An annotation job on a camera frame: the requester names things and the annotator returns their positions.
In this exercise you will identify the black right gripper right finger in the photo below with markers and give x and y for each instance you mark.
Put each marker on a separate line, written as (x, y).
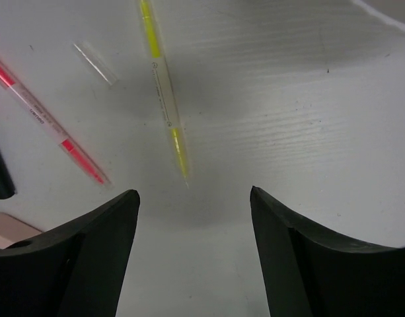
(311, 270)

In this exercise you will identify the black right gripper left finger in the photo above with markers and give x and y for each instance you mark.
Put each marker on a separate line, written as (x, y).
(75, 269)

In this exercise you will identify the thin pink highlighter pen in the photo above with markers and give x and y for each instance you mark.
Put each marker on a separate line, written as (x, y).
(34, 108)

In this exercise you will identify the yellow highlighter pen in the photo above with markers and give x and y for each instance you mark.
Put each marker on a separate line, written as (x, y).
(163, 85)

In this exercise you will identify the pink eraser in sleeve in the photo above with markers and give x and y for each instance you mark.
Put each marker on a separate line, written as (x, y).
(13, 230)

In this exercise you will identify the clear pen cap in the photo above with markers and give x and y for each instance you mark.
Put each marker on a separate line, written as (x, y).
(94, 64)

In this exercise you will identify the white round compartment container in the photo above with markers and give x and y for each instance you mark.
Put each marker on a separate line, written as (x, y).
(390, 12)

